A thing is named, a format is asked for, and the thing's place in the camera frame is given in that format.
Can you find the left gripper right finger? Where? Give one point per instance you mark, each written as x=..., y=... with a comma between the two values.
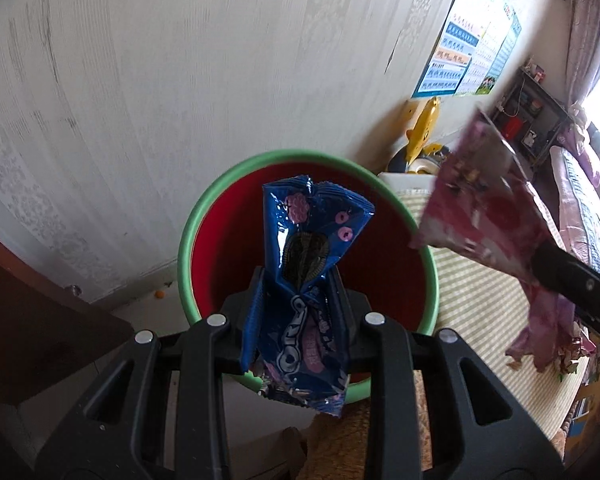
x=436, y=410

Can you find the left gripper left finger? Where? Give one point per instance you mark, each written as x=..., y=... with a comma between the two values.
x=157, y=410

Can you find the pink snack bag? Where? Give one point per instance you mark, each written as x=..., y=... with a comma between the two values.
x=484, y=208

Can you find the blue oreo wrapper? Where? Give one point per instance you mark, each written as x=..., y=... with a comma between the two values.
x=296, y=337

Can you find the bed with plaid quilt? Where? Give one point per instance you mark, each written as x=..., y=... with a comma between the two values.
x=579, y=208

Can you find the dark wooden cabinet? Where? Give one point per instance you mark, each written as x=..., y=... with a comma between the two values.
x=46, y=333

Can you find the orange plush cushion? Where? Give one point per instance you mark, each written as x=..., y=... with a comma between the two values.
x=337, y=446

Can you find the dark shelf unit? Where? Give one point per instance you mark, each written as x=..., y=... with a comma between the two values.
x=530, y=120

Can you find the red bin with green rim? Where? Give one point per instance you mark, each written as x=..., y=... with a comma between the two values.
x=392, y=289

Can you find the yellow duck toy chair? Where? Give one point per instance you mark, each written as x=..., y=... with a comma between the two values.
x=416, y=121

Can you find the purple curtain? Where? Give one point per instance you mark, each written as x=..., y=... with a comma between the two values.
x=582, y=69

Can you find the green edged narrow poster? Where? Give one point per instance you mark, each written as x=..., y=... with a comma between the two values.
x=502, y=55

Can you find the white chart poster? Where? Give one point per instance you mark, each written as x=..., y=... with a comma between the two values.
x=476, y=79

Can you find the blue educational wall poster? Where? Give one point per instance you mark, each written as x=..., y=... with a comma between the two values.
x=448, y=62

